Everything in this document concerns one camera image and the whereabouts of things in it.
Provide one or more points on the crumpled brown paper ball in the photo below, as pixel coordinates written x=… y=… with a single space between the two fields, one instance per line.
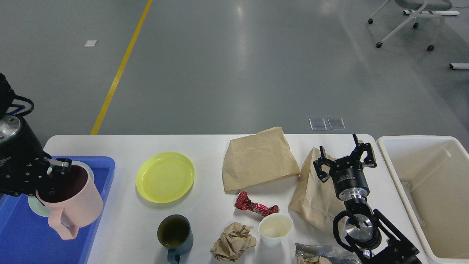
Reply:
x=233 y=242

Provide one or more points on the dark teal mug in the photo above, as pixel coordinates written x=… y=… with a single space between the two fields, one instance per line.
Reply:
x=175 y=234

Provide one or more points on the white office chair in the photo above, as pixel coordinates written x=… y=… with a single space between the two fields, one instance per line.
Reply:
x=421 y=9

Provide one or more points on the left clear floor plate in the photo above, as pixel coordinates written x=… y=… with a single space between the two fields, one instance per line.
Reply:
x=318 y=124

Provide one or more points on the clear floor plate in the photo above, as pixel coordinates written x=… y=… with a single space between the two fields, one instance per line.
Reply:
x=336 y=123
x=318 y=124

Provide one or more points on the white paper cup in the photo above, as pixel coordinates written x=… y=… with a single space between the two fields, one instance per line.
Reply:
x=274 y=228

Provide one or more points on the large flat paper bag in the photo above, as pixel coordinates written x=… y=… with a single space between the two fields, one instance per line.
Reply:
x=257 y=159

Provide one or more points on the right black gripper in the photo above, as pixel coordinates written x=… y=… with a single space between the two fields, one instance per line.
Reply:
x=349 y=181

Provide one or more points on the right clear floor plate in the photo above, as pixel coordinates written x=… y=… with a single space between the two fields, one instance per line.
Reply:
x=336 y=123

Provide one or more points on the beige plastic bin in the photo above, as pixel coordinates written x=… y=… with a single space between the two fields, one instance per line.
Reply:
x=430 y=174

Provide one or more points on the paper bag under gripper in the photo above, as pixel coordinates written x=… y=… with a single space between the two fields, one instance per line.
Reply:
x=314 y=200

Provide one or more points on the blue plastic tray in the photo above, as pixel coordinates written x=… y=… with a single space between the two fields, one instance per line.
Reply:
x=27 y=238

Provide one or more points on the red foil wrapper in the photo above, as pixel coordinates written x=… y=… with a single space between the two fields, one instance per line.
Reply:
x=244 y=203

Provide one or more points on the clear plastic bag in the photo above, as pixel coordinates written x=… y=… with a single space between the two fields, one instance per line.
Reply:
x=323 y=254

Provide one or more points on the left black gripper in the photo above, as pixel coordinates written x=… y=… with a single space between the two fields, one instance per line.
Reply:
x=24 y=166

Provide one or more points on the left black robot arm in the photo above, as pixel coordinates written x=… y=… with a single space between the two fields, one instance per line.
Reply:
x=13 y=104

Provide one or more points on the pale green plate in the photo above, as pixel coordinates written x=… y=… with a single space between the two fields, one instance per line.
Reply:
x=37 y=207

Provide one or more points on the pink mug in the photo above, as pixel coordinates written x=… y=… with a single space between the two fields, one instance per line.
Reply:
x=74 y=202

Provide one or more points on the white floor rail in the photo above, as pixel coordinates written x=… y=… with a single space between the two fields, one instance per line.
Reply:
x=459 y=66

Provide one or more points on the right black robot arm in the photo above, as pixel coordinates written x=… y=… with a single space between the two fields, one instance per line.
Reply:
x=360 y=229

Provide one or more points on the yellow plastic plate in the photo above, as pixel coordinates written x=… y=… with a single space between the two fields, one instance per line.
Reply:
x=165 y=177

